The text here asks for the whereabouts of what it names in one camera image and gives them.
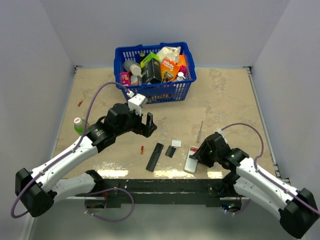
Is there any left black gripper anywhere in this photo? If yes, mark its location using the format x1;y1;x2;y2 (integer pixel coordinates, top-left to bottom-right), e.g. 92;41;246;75
115;106;157;137

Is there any white red remote control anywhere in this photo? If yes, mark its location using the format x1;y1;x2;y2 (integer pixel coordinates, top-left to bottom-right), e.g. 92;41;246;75
183;146;198;174

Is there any white battery cover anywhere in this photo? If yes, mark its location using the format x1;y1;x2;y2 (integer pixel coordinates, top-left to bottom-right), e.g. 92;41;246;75
171;139;182;148

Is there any black battery cover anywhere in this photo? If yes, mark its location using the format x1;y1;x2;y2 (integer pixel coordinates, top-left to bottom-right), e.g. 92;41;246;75
165;145;176;158

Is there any black remote control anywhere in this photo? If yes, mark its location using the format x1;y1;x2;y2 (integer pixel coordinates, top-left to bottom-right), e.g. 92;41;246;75
146;143;164;172

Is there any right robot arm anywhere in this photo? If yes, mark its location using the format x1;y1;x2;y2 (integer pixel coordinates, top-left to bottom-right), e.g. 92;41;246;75
189;132;320;239

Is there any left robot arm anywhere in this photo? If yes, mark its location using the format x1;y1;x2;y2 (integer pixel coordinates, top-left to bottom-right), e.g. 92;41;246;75
14;94;157;218

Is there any orange label bottle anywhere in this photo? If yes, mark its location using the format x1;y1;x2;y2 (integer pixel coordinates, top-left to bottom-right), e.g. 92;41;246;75
130;75;142;86

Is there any pink packet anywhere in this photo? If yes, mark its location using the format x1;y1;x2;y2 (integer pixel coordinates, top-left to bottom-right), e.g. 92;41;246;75
119;72;131;87

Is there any white pump bottle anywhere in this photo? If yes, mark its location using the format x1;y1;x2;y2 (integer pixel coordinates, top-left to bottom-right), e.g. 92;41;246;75
176;71;186;81

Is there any orange Gillette razor box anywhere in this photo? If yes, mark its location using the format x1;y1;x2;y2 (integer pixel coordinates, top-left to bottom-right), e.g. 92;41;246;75
160;58;180;83

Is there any grey white bottle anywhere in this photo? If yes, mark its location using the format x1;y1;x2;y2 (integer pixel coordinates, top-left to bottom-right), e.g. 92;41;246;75
123;60;143;78

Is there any black green carton box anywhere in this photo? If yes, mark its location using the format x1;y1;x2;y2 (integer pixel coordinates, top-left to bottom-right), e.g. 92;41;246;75
140;52;162;84

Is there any green orange drink bottle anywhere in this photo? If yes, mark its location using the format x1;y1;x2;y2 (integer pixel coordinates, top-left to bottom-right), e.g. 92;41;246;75
73;117;90;136

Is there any crumpled white paper bag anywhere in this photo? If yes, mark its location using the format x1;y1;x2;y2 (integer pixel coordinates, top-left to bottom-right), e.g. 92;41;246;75
156;46;181;63

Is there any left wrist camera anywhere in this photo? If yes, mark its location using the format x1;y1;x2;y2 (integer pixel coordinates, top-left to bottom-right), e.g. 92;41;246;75
127;91;148;117

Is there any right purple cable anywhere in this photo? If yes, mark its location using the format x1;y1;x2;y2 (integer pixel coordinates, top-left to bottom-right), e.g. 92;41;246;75
217;122;320;216

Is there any purple cable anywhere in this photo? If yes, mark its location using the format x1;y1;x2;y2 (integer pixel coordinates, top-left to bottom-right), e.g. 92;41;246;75
217;122;320;216
10;81;131;219

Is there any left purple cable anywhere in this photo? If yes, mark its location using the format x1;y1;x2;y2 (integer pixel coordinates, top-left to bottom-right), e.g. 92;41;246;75
10;81;131;219

